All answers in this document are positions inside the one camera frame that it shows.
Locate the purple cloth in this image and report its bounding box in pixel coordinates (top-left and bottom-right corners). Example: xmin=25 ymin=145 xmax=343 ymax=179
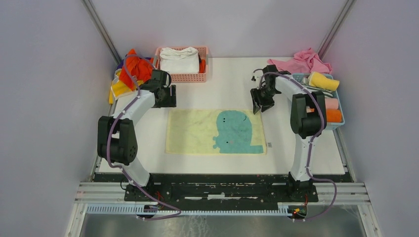
xmin=116 ymin=57 xmax=153 ymax=69

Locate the rolled yellow towel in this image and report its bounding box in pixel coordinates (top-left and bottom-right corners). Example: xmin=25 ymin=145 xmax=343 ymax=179
xmin=308 ymin=72 xmax=340 ymax=91

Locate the pink perforated basket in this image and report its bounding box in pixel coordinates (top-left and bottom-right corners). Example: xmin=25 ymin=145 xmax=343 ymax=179
xmin=154 ymin=46 xmax=209 ymax=83

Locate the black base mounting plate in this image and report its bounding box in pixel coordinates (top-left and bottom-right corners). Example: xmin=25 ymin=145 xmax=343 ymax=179
xmin=93 ymin=172 xmax=353 ymax=213

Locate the orange cloth in pink basket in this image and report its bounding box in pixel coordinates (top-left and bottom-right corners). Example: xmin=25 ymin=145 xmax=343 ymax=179
xmin=199 ymin=59 xmax=206 ymax=74

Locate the pink crumpled towel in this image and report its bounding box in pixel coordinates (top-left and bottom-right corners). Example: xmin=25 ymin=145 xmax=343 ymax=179
xmin=267 ymin=48 xmax=333 ymax=74

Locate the rolled orange towel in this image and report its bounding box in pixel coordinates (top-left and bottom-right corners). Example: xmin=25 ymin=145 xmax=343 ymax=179
xmin=306 ymin=108 xmax=342 ymax=123

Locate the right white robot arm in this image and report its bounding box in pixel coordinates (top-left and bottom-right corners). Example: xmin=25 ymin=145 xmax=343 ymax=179
xmin=250 ymin=65 xmax=327 ymax=201

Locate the orange red towel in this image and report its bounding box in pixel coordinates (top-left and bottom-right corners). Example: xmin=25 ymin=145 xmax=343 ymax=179
xmin=119 ymin=56 xmax=154 ymax=91

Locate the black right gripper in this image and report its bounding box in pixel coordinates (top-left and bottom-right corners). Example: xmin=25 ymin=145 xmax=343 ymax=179
xmin=250 ymin=86 xmax=279 ymax=113

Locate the rolled striped towel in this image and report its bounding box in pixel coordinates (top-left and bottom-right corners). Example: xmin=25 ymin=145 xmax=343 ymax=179
xmin=305 ymin=85 xmax=335 ymax=98

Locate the aluminium corner rail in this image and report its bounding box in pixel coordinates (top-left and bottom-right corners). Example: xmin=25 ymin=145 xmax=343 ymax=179
xmin=317 ymin=0 xmax=357 ymax=59
xmin=81 ymin=0 xmax=122 ymax=64

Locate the blue perforated basket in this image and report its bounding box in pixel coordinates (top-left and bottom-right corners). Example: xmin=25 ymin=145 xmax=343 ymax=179
xmin=292 ymin=73 xmax=345 ymax=130

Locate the aluminium corner rail right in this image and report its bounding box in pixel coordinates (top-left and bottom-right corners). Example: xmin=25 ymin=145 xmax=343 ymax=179
xmin=317 ymin=0 xmax=357 ymax=59

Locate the aluminium corner rail left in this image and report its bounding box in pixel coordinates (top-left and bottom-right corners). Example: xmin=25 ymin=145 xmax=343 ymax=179
xmin=81 ymin=0 xmax=122 ymax=64

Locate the yellow green teal towel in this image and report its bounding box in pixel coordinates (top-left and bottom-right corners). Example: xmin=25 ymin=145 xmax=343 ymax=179
xmin=165 ymin=109 xmax=266 ymax=155

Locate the rolled pink towel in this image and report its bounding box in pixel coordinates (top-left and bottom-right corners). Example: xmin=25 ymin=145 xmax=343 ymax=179
xmin=325 ymin=98 xmax=339 ymax=110

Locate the white slotted cable duct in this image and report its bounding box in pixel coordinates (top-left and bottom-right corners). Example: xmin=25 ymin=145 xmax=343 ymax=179
xmin=85 ymin=204 xmax=295 ymax=217

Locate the white folded cloth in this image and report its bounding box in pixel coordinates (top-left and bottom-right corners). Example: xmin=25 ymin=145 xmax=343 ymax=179
xmin=159 ymin=47 xmax=200 ymax=74

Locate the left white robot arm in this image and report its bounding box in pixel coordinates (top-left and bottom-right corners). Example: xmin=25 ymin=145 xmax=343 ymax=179
xmin=97 ymin=70 xmax=176 ymax=201

